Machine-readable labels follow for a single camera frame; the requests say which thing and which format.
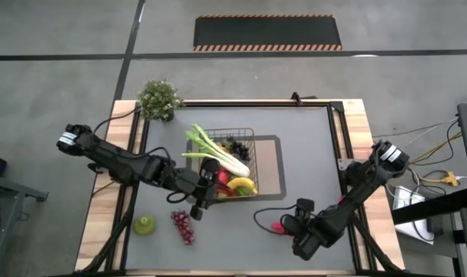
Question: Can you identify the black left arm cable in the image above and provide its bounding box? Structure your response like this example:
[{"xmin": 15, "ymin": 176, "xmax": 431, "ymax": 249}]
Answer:
[{"xmin": 92, "ymin": 107, "xmax": 142, "ymax": 134}]

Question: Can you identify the grey cable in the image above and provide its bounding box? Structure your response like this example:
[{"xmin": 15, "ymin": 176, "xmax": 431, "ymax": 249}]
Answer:
[{"xmin": 372, "ymin": 118, "xmax": 459, "ymax": 139}]

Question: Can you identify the yellow cable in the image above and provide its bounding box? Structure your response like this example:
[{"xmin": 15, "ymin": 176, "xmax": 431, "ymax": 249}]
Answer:
[{"xmin": 409, "ymin": 131, "xmax": 464, "ymax": 166}]

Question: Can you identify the red grape bunch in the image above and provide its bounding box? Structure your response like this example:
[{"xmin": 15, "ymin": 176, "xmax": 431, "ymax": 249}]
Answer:
[{"xmin": 170, "ymin": 209, "xmax": 196, "ymax": 246}]

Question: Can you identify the brown placemat with dark border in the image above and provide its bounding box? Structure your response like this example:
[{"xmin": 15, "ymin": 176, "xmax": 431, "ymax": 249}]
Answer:
[{"xmin": 185, "ymin": 134, "xmax": 287, "ymax": 202}]

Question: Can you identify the yellow power splitter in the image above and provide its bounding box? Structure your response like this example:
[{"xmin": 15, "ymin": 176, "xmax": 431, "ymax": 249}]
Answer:
[{"xmin": 421, "ymin": 171, "xmax": 462, "ymax": 189}]

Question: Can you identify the black clamp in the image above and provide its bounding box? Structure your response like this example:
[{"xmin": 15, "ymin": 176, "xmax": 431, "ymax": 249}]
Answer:
[{"xmin": 289, "ymin": 91, "xmax": 318, "ymax": 105}]

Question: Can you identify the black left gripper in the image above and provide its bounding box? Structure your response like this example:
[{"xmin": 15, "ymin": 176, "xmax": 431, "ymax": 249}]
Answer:
[{"xmin": 178, "ymin": 158, "xmax": 223, "ymax": 221}]

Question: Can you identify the black hazard striped floor mat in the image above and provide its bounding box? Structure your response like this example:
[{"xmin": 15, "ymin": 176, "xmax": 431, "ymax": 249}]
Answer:
[{"xmin": 192, "ymin": 14, "xmax": 343, "ymax": 52}]

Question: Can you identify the white box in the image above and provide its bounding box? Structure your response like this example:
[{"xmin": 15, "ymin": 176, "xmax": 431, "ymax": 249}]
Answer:
[{"xmin": 392, "ymin": 185, "xmax": 436, "ymax": 246}]

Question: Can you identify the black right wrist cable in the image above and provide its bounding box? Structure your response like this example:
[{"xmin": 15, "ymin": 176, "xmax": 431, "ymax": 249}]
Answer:
[{"xmin": 253, "ymin": 206, "xmax": 299, "ymax": 236}]

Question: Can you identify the black aluminium table frame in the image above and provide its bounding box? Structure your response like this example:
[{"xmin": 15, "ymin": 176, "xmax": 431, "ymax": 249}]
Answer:
[{"xmin": 77, "ymin": 98, "xmax": 403, "ymax": 276}]

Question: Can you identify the green and white celery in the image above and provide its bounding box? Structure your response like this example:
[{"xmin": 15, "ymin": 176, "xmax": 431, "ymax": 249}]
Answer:
[{"xmin": 181, "ymin": 123, "xmax": 252, "ymax": 179}]

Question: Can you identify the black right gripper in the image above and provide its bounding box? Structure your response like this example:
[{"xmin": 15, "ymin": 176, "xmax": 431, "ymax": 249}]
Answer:
[{"xmin": 282, "ymin": 198, "xmax": 332, "ymax": 262}]

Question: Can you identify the small potted green plant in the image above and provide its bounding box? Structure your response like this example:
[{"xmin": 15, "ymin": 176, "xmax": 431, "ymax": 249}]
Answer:
[{"xmin": 136, "ymin": 78, "xmax": 185, "ymax": 123}]

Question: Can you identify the black wire basket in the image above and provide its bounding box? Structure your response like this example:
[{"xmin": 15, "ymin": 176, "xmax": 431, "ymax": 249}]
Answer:
[{"xmin": 186, "ymin": 128, "xmax": 259, "ymax": 199}]

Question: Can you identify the red pointed pepper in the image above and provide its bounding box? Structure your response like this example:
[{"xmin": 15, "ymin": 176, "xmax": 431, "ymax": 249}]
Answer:
[{"xmin": 270, "ymin": 221, "xmax": 289, "ymax": 235}]

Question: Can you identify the grey metal stand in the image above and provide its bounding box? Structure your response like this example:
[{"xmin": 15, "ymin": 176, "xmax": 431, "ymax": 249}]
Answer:
[{"xmin": 0, "ymin": 172, "xmax": 49, "ymax": 277}]

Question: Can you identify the black grape bunch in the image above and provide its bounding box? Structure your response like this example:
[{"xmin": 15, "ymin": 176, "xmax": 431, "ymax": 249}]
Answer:
[{"xmin": 225, "ymin": 136, "xmax": 252, "ymax": 162}]

